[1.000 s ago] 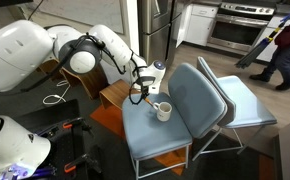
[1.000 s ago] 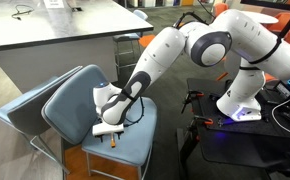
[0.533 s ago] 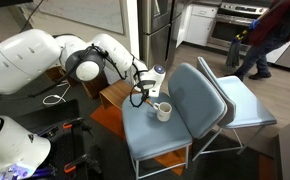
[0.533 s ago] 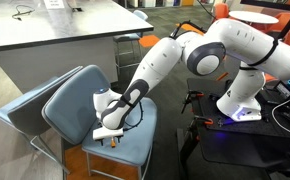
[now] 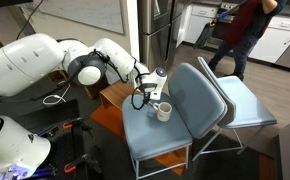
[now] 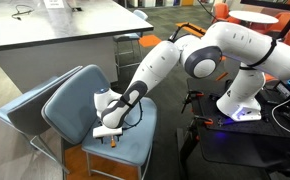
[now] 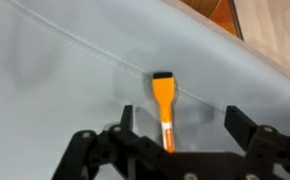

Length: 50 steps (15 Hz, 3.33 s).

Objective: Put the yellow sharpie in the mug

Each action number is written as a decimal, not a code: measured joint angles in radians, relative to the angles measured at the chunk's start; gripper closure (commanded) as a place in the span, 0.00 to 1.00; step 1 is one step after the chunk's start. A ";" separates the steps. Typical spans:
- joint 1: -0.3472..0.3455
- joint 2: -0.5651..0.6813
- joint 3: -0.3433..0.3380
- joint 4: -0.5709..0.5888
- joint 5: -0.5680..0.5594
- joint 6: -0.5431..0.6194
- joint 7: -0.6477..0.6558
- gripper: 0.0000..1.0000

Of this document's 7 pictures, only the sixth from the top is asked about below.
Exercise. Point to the white paper sheet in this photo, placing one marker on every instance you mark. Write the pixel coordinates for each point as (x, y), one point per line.
(53, 3)

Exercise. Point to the orange black clamp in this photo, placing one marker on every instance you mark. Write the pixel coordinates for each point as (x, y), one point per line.
(190, 98)
(203, 120)

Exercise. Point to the light blue padded chair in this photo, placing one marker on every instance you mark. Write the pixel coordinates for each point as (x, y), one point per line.
(131, 33)
(21, 106)
(75, 106)

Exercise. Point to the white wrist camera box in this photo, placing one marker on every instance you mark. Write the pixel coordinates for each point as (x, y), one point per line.
(106, 132)

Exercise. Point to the round white table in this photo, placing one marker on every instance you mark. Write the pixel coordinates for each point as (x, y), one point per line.
(253, 16)

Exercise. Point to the black robot mounting stand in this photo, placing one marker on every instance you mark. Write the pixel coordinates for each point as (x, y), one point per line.
(248, 140)

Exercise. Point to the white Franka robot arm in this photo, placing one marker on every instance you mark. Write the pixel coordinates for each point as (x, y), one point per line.
(218, 50)

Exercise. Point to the grey top counter table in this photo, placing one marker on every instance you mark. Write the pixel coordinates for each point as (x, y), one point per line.
(58, 30)

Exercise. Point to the yellow sharpie marker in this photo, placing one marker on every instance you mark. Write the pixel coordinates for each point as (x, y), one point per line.
(113, 143)

